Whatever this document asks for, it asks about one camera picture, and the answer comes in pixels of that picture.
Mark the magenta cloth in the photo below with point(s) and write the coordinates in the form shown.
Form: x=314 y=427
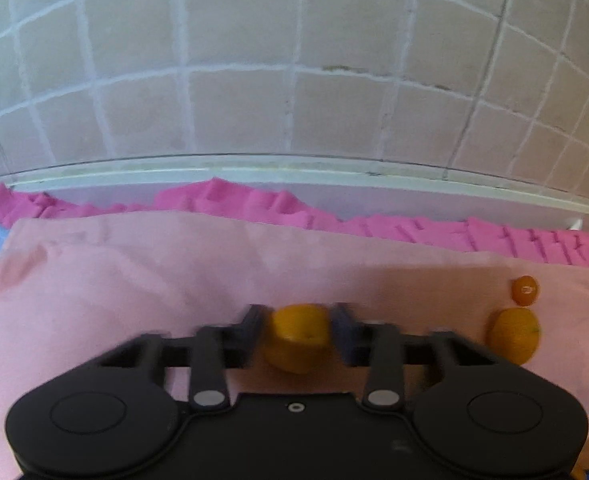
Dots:
x=254 y=205

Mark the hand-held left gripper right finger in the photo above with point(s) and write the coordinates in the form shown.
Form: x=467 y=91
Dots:
x=345 y=335

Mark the light pink cloth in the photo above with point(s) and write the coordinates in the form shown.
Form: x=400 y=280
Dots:
x=124 y=270

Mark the tiny tangerine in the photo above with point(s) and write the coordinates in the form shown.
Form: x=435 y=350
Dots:
x=524 y=290

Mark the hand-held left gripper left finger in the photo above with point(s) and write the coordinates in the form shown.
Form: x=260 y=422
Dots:
x=247 y=335

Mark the white paper scrap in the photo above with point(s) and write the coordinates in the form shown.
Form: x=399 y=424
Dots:
x=575 y=223

